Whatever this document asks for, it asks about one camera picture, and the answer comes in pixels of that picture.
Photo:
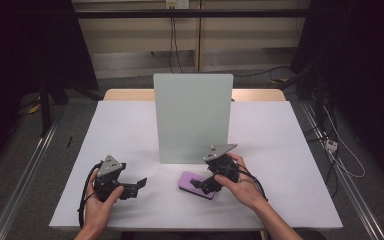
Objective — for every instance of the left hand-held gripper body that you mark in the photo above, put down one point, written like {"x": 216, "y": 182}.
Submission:
{"x": 108, "y": 166}

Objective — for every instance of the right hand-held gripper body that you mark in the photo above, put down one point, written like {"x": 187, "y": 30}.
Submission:
{"x": 218, "y": 153}

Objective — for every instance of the purple whiteboard eraser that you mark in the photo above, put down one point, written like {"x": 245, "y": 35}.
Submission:
{"x": 188, "y": 184}

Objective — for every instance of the person's right hand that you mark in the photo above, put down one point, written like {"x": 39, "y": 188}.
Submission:
{"x": 243, "y": 190}

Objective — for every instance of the person's left hand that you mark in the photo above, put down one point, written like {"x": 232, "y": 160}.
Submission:
{"x": 98, "y": 210}

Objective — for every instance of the white table mat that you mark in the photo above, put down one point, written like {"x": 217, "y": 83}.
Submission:
{"x": 166, "y": 213}

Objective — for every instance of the black pen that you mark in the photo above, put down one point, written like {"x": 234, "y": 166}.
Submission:
{"x": 69, "y": 142}

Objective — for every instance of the upright white whiteboard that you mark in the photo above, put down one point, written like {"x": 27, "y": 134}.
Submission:
{"x": 193, "y": 113}

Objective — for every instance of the black metal stand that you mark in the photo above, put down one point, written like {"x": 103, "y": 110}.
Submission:
{"x": 45, "y": 110}

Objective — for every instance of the black horizontal bar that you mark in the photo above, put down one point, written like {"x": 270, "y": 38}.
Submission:
{"x": 193, "y": 13}

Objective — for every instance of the black curtain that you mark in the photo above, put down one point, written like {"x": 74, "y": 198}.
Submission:
{"x": 20, "y": 50}
{"x": 363, "y": 66}

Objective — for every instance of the metal floor rail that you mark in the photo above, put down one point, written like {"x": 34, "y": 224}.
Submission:
{"x": 350, "y": 190}
{"x": 23, "y": 180}

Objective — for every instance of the white wall socket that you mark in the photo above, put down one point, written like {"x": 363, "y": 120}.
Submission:
{"x": 177, "y": 3}

